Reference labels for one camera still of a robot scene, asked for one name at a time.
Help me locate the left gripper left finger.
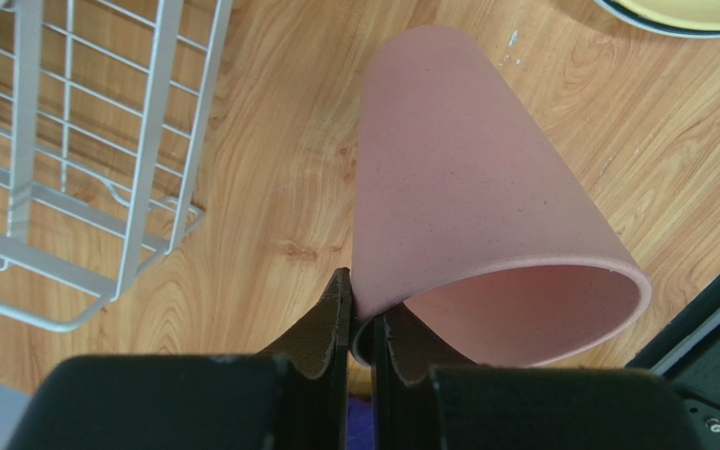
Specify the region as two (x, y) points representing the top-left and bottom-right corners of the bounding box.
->
(7, 268), (353, 449)

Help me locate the yellow plate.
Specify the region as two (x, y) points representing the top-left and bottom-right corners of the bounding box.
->
(617, 0), (720, 31)

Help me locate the white wire dish rack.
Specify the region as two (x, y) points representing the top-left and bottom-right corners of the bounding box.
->
(0, 1), (233, 333)

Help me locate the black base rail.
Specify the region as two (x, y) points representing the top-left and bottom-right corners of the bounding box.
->
(627, 275), (720, 449)

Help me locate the white green-rimmed plate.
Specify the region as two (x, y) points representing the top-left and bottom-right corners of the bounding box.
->
(594, 0), (720, 39)

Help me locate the purple cloth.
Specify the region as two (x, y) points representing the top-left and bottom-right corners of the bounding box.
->
(345, 397), (375, 450)

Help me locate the pink plastic cup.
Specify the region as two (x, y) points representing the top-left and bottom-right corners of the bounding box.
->
(352, 25), (652, 367)

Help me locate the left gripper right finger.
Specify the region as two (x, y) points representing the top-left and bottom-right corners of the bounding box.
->
(368, 306), (702, 449)

